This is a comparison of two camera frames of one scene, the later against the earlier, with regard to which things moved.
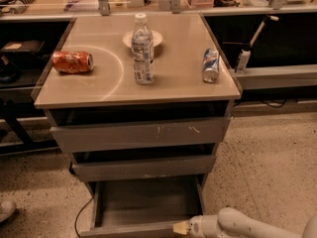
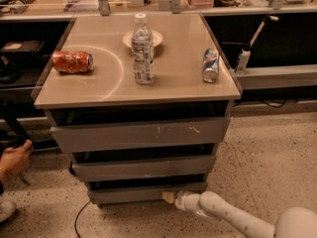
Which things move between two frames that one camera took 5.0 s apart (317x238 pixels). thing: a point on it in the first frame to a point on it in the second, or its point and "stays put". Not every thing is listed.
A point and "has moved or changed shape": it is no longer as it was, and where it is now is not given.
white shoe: [6, 209] stays put
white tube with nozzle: [244, 58] stays put
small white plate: [157, 38] stays put
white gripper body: [197, 225] to [181, 200]
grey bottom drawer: [145, 207] has moved or changed shape
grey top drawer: [162, 134] stays put
